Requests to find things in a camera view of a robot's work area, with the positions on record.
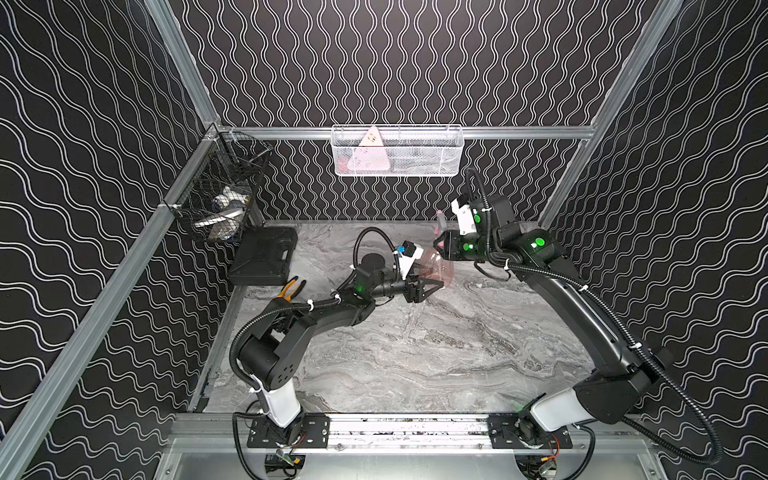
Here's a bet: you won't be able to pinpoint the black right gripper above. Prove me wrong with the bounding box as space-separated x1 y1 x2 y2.
431 230 498 267

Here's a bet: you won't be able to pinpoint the pink transparent spray bottle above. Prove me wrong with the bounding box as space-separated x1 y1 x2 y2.
417 247 454 289

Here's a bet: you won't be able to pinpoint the pink spray nozzle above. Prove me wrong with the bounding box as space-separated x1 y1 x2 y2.
434 210 448 237

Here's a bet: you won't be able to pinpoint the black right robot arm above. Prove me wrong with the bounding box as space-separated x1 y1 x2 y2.
434 168 723 466

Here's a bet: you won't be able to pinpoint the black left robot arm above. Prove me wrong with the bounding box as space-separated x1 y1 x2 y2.
228 227 445 446

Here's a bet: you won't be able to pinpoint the pink triangle card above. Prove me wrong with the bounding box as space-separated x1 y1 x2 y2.
346 126 391 175

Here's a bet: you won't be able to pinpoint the black plastic case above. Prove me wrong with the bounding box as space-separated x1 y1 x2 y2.
228 226 298 286

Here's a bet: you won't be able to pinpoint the white items in basket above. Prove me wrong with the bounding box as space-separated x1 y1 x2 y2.
193 186 250 241

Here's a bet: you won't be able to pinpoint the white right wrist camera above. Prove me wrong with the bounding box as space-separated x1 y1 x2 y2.
451 198 477 236

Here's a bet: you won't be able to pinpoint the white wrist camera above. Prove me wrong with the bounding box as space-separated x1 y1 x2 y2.
451 198 477 236
395 240 424 280

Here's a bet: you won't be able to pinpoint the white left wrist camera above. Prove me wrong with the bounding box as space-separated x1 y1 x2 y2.
395 240 424 280

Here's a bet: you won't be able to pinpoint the clear plastic wall basket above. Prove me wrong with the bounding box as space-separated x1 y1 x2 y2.
330 124 465 177

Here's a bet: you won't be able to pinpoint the yellow handled pliers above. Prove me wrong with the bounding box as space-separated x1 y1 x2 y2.
277 275 307 302

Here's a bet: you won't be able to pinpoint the black wire mesh basket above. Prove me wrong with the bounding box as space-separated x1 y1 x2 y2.
171 135 274 244

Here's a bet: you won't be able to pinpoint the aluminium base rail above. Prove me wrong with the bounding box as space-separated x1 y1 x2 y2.
167 413 648 458

